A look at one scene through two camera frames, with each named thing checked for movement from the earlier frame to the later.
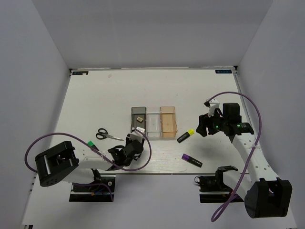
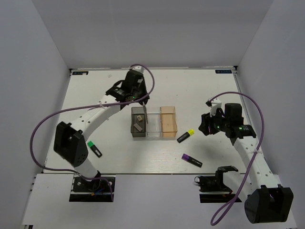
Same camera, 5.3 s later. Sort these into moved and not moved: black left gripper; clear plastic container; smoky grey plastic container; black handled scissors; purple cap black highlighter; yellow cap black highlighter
Moved: black handled scissors; black left gripper
Not moved: yellow cap black highlighter; smoky grey plastic container; purple cap black highlighter; clear plastic container
